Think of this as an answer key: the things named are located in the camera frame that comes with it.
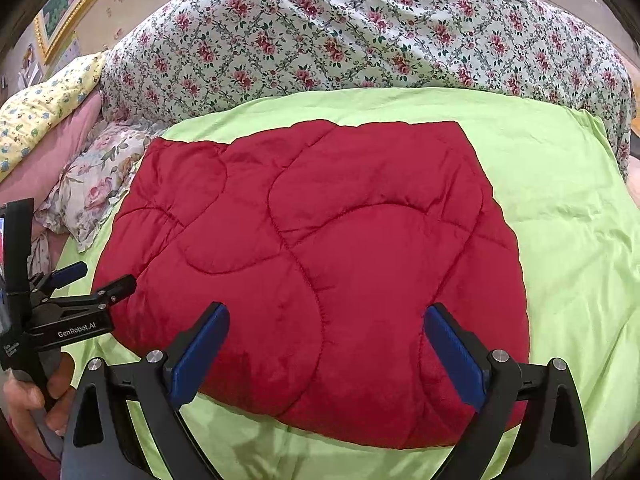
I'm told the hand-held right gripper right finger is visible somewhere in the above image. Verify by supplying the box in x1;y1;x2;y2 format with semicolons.
424;303;592;480

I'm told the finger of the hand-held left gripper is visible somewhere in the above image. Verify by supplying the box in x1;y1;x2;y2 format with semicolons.
31;260;89;292
47;274;138;318

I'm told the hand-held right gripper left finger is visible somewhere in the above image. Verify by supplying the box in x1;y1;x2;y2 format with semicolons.
60;302;231;480

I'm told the red quilted jacket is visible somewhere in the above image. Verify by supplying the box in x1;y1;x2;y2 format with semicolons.
91;119;531;450

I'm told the person's left forearm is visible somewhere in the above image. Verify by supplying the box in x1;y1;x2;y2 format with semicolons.
10;425;63;480

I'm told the person's left hand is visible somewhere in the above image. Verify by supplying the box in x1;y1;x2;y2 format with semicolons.
0;352;76;461

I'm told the large floral ruffled pillow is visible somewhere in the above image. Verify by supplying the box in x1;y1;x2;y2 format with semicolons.
29;120;168;273

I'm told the pink pillow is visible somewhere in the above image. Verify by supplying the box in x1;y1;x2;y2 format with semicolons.
0;91;106;221

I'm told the yellow floral pillow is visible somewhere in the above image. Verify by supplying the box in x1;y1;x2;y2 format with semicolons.
0;51;107;181

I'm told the light green bed sheet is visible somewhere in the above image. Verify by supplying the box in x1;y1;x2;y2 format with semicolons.
50;87;640;480

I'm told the gold framed picture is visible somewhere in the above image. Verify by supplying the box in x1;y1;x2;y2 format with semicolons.
32;0;141;66

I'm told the rose lattice floral quilt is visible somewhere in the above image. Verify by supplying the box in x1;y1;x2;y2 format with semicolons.
100;0;637;181

